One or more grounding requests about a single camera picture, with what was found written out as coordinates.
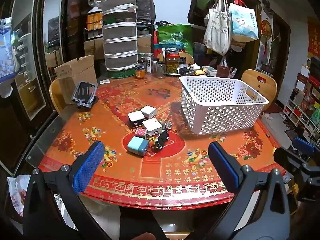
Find person's left hand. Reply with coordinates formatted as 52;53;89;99
132;232;157;240

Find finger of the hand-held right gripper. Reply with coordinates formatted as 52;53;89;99
292;136;320;155
273;146;320;202

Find red lid pickle jar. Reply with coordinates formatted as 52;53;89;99
165;47;181;74

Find empty glass jar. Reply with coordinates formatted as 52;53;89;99
153;61;165;78

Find black plastic bag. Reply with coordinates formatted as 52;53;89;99
134;0;157;22

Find glass door cabinet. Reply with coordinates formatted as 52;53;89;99
0;0;83;175

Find white canvas tote bag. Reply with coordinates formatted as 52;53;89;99
203;0;232;55

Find black adapter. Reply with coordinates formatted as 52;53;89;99
179;66;195;77

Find white and black charger plug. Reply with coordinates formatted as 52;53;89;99
127;111;145;128

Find blue printed tote bag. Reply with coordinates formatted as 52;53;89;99
229;2;259;42

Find brown ceramic mug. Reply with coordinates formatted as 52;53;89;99
216;65;232;78

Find black folding holder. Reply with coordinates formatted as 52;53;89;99
71;81;98;108

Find small toy car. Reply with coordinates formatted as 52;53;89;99
152;129;169;153

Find white perforated plastic basket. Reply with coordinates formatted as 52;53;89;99
179;76;270;135

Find small honey jar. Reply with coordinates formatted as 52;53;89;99
135;65;146;79

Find green plastic tray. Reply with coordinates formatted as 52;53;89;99
105;67;137;79

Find open cardboard box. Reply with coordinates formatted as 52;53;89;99
54;54;98;105

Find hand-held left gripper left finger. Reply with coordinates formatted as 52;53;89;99
23;141;113;240

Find brown cardboard box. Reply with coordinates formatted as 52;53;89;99
137;36;152;54

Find shelf of assorted boxes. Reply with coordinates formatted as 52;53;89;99
282;57;320;145

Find large white charger plug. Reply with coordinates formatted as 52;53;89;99
142;118;163;137

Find red printed tablecloth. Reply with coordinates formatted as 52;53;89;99
37;76;288;210

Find pink dotted charger plug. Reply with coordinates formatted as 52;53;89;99
134;127;148;139

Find red wall poster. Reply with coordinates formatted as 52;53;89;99
307;17;320;58

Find white printed plastic bag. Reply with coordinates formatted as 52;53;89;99
7;175;32;217

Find small white charger plug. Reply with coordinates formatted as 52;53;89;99
140;106;157;119

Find potted plant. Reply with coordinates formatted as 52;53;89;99
261;36;280;74

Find teal charger plug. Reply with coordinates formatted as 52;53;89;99
127;136;150;157

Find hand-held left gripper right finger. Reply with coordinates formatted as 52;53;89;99
208;141;292;240

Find green shopping bag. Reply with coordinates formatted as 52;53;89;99
157;24;194;55

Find metal keys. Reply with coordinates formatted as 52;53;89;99
162;112;173;130

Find yellow cardboard box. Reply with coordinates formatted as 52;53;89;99
87;14;103;30

